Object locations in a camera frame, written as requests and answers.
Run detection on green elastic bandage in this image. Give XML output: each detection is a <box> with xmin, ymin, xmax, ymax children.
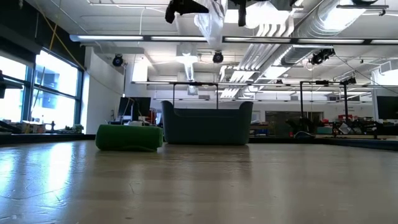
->
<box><xmin>95</xmin><ymin>124</ymin><xmax>164</xmax><ymax>152</ymax></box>

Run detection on brown cardboard box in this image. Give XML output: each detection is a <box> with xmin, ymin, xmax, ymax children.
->
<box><xmin>15</xmin><ymin>116</ymin><xmax>46</xmax><ymax>134</ymax></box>

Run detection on blue-grey plastic bin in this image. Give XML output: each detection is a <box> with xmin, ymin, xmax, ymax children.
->
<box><xmin>160</xmin><ymin>100</ymin><xmax>254</xmax><ymax>146</ymax></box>

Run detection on black ceiling spotlight cluster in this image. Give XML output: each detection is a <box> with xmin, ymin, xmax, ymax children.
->
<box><xmin>309</xmin><ymin>47</ymin><xmax>336</xmax><ymax>66</ymax></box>

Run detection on black gantry frame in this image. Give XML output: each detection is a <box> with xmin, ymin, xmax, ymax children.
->
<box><xmin>300</xmin><ymin>77</ymin><xmax>357</xmax><ymax>125</ymax></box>

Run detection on silver ventilation duct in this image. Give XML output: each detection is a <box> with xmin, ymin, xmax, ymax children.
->
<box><xmin>281</xmin><ymin>0</ymin><xmax>369</xmax><ymax>67</ymax></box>

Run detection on clear plastic bag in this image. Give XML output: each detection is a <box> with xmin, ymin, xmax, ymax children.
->
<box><xmin>193</xmin><ymin>0</ymin><xmax>229</xmax><ymax>50</ymax></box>

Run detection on thin ceiling light bar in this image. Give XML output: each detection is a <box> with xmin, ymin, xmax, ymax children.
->
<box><xmin>132</xmin><ymin>80</ymin><xmax>398</xmax><ymax>88</ymax></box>

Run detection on black monitor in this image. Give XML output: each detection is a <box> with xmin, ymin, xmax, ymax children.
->
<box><xmin>118</xmin><ymin>96</ymin><xmax>152</xmax><ymax>118</ymax></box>
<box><xmin>376</xmin><ymin>95</ymin><xmax>398</xmax><ymax>121</ymax></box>

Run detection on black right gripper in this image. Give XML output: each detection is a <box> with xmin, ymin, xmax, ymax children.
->
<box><xmin>229</xmin><ymin>0</ymin><xmax>250</xmax><ymax>27</ymax></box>

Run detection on white ceiling pipe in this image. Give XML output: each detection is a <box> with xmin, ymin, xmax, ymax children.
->
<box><xmin>177</xmin><ymin>42</ymin><xmax>200</xmax><ymax>82</ymax></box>

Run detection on yellow rope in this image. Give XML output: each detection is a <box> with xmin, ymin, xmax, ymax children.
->
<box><xmin>34</xmin><ymin>0</ymin><xmax>86</xmax><ymax>72</ymax></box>

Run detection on long ceiling light bar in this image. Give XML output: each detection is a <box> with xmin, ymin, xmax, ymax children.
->
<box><xmin>70</xmin><ymin>34</ymin><xmax>398</xmax><ymax>45</ymax></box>

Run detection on distant black robot arms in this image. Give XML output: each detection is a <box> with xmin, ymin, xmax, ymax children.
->
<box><xmin>285</xmin><ymin>113</ymin><xmax>379</xmax><ymax>138</ymax></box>

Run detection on black ceiling rail fixture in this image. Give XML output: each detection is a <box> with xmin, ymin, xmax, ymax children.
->
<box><xmin>336</xmin><ymin>0</ymin><xmax>390</xmax><ymax>17</ymax></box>

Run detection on large window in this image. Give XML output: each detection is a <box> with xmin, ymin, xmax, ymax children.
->
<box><xmin>0</xmin><ymin>46</ymin><xmax>84</xmax><ymax>133</ymax></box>

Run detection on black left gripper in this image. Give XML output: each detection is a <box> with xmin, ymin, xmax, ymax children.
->
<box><xmin>164</xmin><ymin>0</ymin><xmax>210</xmax><ymax>24</ymax></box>

